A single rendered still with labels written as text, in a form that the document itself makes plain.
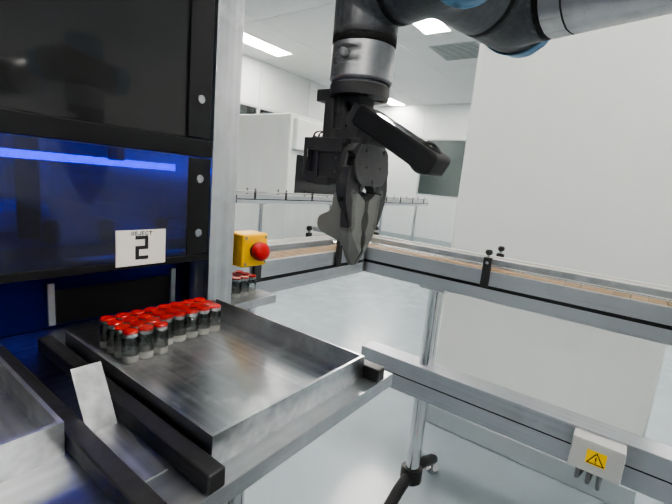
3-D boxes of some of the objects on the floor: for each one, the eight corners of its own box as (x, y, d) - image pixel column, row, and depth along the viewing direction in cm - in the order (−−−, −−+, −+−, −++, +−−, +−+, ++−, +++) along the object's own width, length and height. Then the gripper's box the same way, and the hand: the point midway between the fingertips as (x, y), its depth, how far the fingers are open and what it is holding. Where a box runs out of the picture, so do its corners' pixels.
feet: (362, 536, 135) (367, 499, 133) (425, 461, 175) (429, 432, 173) (383, 550, 130) (388, 512, 128) (443, 470, 170) (447, 440, 168)
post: (178, 643, 100) (209, -439, 64) (199, 623, 105) (239, -394, 68) (193, 664, 96) (236, -475, 60) (215, 642, 101) (266, -424, 65)
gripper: (347, 98, 55) (333, 252, 58) (303, 81, 47) (290, 258, 51) (404, 95, 50) (385, 263, 53) (364, 75, 42) (345, 272, 46)
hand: (357, 255), depth 50 cm, fingers closed
